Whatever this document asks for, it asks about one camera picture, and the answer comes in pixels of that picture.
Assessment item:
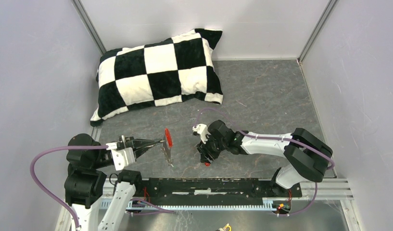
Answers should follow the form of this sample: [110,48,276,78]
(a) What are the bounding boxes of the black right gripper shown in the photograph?
[196,132,227,164]

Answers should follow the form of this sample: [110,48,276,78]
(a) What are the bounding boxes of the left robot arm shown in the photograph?
[64,134,170,231]

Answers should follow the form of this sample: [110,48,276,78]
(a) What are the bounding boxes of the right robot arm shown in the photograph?
[192,120,334,196]

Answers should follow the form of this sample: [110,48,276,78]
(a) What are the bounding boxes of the yellow carabiner with keys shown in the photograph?
[216,223,232,231]

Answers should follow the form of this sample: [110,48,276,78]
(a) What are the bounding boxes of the black white checkered pillow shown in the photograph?
[90,28,224,127]

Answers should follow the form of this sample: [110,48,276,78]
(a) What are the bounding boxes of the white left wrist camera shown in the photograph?
[106,142,133,171]

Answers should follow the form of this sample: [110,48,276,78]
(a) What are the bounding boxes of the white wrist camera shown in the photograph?
[192,124,211,143]
[106,142,133,171]

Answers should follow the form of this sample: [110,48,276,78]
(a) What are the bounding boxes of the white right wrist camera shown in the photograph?
[192,124,211,143]

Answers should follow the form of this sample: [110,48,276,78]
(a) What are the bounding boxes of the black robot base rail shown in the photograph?
[134,178,303,207]

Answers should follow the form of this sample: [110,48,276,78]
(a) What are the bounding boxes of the grey slotted cable duct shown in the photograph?
[97,200,291,212]

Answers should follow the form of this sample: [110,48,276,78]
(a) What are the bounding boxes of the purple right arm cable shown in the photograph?
[194,107,336,216]

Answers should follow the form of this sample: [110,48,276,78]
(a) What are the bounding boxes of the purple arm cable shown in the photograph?
[194,107,336,216]
[30,145,109,231]

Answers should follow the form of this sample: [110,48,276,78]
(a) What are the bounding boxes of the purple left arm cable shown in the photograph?
[30,145,109,231]

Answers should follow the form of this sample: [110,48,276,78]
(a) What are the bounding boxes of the aluminium corner post right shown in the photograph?
[297,0,339,65]

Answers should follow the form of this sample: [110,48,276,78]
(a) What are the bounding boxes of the aluminium corner post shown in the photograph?
[297,0,339,65]
[71,0,106,54]

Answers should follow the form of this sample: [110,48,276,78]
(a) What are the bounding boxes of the aluminium corner post left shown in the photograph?
[71,0,106,54]

